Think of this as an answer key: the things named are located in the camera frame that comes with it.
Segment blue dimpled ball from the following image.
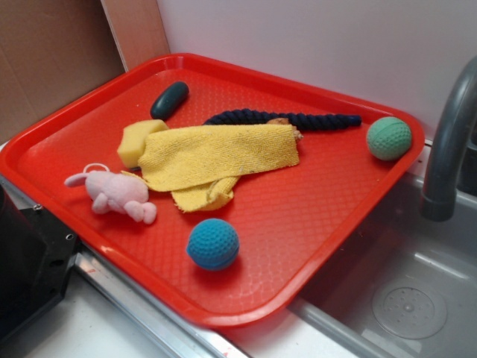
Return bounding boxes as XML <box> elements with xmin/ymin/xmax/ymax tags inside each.
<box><xmin>186</xmin><ymin>219</ymin><xmax>240</xmax><ymax>271</ymax></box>

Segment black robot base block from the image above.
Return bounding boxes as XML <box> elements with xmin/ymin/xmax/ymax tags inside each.
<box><xmin>1</xmin><ymin>189</ymin><xmax>80</xmax><ymax>343</ymax></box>

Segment green dimpled ball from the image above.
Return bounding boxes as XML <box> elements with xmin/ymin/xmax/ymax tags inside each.
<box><xmin>366</xmin><ymin>116</ymin><xmax>412</xmax><ymax>161</ymax></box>

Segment red plastic tray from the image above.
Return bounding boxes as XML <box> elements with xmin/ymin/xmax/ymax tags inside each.
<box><xmin>1</xmin><ymin>54</ymin><xmax>424</xmax><ymax>328</ymax></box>

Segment yellow terry cloth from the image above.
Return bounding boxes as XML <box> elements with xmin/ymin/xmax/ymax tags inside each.
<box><xmin>137</xmin><ymin>119</ymin><xmax>303</xmax><ymax>213</ymax></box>

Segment small tan toy piece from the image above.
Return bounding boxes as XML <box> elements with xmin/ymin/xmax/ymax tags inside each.
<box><xmin>265</xmin><ymin>117</ymin><xmax>304</xmax><ymax>143</ymax></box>

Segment dark green oblong toy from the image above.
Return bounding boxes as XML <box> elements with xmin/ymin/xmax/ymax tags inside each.
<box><xmin>150</xmin><ymin>81</ymin><xmax>189</xmax><ymax>120</ymax></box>

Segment yellow sponge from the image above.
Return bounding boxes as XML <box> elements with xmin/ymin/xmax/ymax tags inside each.
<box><xmin>117</xmin><ymin>119</ymin><xmax>169</xmax><ymax>169</ymax></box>

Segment pink plush bunny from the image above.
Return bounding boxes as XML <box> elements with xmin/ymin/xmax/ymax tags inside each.
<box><xmin>64</xmin><ymin>163</ymin><xmax>157</xmax><ymax>224</ymax></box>

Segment grey toy sink basin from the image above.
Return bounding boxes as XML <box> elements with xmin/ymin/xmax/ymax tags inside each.
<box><xmin>290</xmin><ymin>143</ymin><xmax>476</xmax><ymax>357</ymax></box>

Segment grey sink faucet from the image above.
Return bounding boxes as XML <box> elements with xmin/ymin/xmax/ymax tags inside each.
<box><xmin>420</xmin><ymin>58</ymin><xmax>476</xmax><ymax>222</ymax></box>

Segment brown cardboard panel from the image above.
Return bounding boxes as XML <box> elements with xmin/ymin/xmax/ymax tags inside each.
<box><xmin>1</xmin><ymin>1</ymin><xmax>169</xmax><ymax>142</ymax></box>

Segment dark blue twisted rope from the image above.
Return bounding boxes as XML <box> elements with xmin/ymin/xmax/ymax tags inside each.
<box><xmin>203</xmin><ymin>108</ymin><xmax>363</xmax><ymax>133</ymax></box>

